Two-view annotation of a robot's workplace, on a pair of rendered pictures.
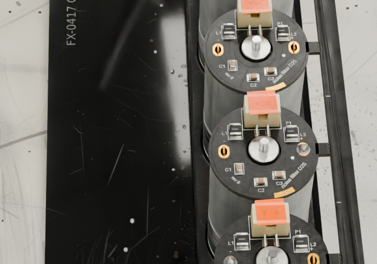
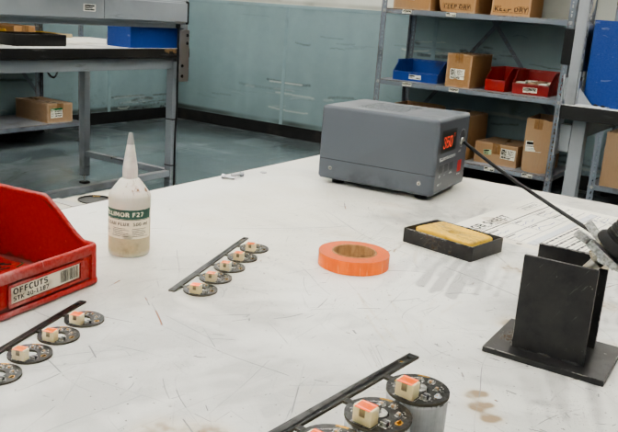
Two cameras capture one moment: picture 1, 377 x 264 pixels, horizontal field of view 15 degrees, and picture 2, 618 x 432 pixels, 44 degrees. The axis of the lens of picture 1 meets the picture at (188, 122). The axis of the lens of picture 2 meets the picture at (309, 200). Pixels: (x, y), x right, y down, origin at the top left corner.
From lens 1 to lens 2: 42 cm
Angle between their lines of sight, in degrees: 101
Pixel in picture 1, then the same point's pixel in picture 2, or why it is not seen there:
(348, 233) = (372, 378)
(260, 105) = (368, 405)
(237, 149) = (391, 420)
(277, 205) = (402, 380)
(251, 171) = (393, 411)
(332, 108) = (324, 406)
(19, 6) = not seen: outside the picture
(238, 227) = (421, 402)
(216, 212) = not seen: outside the picture
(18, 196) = not seen: outside the picture
